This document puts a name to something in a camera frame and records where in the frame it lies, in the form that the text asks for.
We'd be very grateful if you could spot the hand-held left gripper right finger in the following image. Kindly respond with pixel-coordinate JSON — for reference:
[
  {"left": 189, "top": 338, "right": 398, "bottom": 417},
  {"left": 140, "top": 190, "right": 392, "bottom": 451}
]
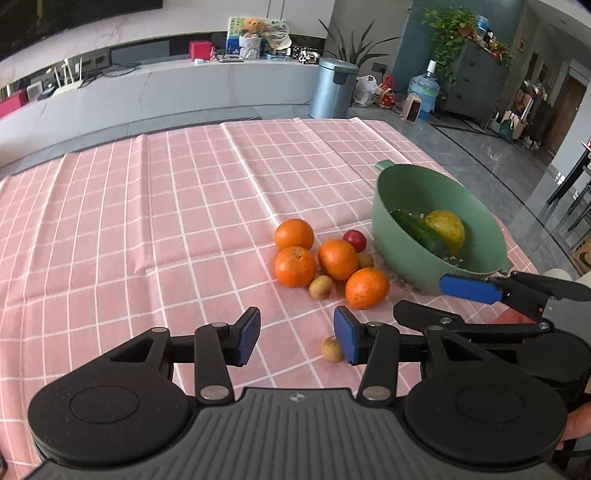
[{"left": 333, "top": 305, "right": 485, "bottom": 401}]

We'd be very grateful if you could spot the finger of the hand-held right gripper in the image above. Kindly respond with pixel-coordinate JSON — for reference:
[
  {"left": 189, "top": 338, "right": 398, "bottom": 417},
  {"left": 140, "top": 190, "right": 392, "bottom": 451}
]
[
  {"left": 438, "top": 271, "right": 591, "bottom": 319},
  {"left": 393, "top": 300, "right": 555, "bottom": 344}
]

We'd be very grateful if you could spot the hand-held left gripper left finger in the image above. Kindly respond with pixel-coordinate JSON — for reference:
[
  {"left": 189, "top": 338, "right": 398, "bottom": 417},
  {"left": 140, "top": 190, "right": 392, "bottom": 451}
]
[{"left": 108, "top": 307, "right": 262, "bottom": 401}]

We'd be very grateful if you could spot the orange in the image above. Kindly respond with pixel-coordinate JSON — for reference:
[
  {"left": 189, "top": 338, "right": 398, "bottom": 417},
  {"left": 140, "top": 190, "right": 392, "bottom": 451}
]
[
  {"left": 345, "top": 268, "right": 391, "bottom": 310},
  {"left": 273, "top": 246, "right": 317, "bottom": 288},
  {"left": 318, "top": 239, "right": 360, "bottom": 282},
  {"left": 274, "top": 218, "right": 315, "bottom": 251}
]

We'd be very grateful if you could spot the red tomato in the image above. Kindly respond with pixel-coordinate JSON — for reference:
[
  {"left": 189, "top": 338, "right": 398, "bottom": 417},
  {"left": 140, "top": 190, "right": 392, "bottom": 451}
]
[{"left": 342, "top": 229, "right": 367, "bottom": 252}]

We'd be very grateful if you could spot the green plastic bowl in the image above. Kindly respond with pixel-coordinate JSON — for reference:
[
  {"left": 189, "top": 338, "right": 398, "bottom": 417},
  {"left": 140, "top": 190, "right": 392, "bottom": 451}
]
[{"left": 372, "top": 159, "right": 513, "bottom": 296}]

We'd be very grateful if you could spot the person's right hand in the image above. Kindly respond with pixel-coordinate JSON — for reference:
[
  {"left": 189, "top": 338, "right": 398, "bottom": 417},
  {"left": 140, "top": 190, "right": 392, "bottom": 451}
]
[{"left": 564, "top": 398, "right": 591, "bottom": 445}]

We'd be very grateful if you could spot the yellow pear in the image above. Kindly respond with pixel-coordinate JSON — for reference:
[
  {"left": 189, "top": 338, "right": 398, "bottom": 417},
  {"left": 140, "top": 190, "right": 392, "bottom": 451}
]
[{"left": 424, "top": 210, "right": 466, "bottom": 257}]

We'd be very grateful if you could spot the green cucumber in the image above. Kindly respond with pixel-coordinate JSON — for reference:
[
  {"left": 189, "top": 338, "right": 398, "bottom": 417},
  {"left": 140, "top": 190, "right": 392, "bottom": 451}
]
[{"left": 390, "top": 209, "right": 451, "bottom": 257}]

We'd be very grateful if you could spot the cardboard box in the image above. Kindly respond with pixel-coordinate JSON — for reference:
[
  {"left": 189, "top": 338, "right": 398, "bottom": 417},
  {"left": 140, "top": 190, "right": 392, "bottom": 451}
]
[{"left": 570, "top": 244, "right": 591, "bottom": 278}]

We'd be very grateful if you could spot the pink checked tablecloth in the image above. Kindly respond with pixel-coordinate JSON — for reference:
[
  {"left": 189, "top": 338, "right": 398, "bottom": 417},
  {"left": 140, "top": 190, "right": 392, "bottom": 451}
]
[{"left": 0, "top": 117, "right": 541, "bottom": 480}]

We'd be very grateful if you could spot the cluttered storage rack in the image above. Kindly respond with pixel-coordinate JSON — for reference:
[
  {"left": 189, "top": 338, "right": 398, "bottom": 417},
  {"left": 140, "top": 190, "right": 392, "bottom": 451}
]
[{"left": 494, "top": 78, "right": 555, "bottom": 148}]

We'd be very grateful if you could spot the pink small appliance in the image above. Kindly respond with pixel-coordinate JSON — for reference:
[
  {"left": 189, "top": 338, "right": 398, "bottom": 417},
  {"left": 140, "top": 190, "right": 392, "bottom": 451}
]
[{"left": 401, "top": 92, "right": 423, "bottom": 123}]

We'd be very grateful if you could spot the blue water jug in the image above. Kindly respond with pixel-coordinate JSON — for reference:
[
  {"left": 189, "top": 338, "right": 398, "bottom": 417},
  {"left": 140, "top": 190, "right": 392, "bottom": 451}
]
[{"left": 407, "top": 60, "right": 439, "bottom": 121}]

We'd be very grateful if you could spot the grey drawer cabinet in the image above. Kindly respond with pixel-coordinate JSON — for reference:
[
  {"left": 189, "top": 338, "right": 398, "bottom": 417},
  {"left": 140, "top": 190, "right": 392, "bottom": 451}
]
[{"left": 436, "top": 37, "right": 509, "bottom": 127}]

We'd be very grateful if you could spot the white plastic bag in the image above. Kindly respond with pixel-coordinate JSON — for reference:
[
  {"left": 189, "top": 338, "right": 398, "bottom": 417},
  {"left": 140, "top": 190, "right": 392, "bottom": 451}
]
[{"left": 353, "top": 75, "right": 382, "bottom": 108}]

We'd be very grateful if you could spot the grey pedal trash can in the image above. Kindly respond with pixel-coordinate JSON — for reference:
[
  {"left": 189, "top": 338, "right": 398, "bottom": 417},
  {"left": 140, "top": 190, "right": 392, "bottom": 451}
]
[{"left": 308, "top": 58, "right": 360, "bottom": 120}]

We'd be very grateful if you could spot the white marble console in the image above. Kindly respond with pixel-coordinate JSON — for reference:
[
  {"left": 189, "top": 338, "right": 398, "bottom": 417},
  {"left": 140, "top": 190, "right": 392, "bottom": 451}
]
[{"left": 0, "top": 58, "right": 324, "bottom": 162}]

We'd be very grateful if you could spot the trailing green plant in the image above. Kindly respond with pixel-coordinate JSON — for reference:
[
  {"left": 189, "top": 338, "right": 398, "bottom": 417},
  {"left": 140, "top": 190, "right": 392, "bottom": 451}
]
[{"left": 421, "top": 7, "right": 478, "bottom": 88}]

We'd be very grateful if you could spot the green leafy houseplant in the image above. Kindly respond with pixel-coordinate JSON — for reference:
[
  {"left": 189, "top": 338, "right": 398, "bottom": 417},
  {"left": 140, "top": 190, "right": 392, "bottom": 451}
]
[{"left": 318, "top": 18, "right": 402, "bottom": 77}]

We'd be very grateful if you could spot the teddy bear bouquet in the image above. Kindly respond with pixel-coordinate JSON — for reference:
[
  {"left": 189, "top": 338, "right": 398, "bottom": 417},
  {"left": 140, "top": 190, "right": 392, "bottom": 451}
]
[{"left": 238, "top": 17, "right": 264, "bottom": 60}]

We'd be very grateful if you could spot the white router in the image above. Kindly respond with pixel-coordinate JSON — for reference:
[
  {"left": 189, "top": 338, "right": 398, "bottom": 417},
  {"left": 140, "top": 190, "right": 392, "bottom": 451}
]
[{"left": 48, "top": 58, "right": 84, "bottom": 97}]

